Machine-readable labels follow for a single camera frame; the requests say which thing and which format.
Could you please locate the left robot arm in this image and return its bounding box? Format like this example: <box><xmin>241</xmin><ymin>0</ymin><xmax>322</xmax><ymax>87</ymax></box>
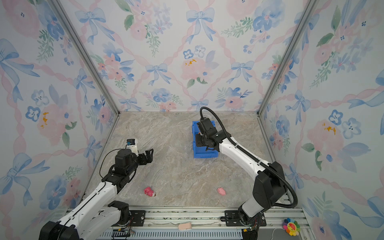
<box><xmin>39</xmin><ymin>149</ymin><xmax>154</xmax><ymax>240</ymax></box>

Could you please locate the black corrugated cable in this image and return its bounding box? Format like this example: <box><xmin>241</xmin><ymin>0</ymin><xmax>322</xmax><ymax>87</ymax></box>
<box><xmin>199</xmin><ymin>106</ymin><xmax>299</xmax><ymax>209</ymax></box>

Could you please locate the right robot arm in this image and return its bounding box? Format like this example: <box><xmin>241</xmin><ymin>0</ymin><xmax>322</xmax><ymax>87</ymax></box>
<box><xmin>193</xmin><ymin>118</ymin><xmax>288</xmax><ymax>226</ymax></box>

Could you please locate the rainbow flower toy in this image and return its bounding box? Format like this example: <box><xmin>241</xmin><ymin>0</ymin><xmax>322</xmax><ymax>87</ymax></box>
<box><xmin>283</xmin><ymin>218</ymin><xmax>301</xmax><ymax>236</ymax></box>

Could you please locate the blue plastic bin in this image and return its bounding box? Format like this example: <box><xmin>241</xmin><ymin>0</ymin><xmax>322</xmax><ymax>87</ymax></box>
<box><xmin>192</xmin><ymin>121</ymin><xmax>219</xmax><ymax>159</ymax></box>

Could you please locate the aluminium rail frame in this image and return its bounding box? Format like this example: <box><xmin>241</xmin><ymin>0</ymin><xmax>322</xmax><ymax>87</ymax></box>
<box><xmin>97</xmin><ymin>206</ymin><xmax>315</xmax><ymax>240</ymax></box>

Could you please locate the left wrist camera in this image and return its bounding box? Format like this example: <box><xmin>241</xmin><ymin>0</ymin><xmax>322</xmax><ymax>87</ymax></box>
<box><xmin>126</xmin><ymin>139</ymin><xmax>139</xmax><ymax>156</ymax></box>

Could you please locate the light pink toy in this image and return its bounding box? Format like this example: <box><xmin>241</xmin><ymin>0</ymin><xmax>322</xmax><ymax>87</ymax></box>
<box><xmin>217</xmin><ymin>188</ymin><xmax>226</xmax><ymax>196</ymax></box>

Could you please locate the pink eraser block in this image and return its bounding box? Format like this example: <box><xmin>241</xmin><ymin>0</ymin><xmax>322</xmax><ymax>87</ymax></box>
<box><xmin>178</xmin><ymin>222</ymin><xmax>192</xmax><ymax>231</ymax></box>

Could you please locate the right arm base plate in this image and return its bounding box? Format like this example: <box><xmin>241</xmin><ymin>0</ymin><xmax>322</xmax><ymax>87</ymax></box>
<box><xmin>220</xmin><ymin>210</ymin><xmax>267</xmax><ymax>228</ymax></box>

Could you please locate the hot pink toy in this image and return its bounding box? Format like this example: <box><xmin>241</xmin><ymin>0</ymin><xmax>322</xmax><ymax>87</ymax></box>
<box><xmin>144</xmin><ymin>187</ymin><xmax>156</xmax><ymax>197</ymax></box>

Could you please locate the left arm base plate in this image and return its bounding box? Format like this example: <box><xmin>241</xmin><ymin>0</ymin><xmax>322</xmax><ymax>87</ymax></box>
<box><xmin>117</xmin><ymin>210</ymin><xmax>146</xmax><ymax>227</ymax></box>

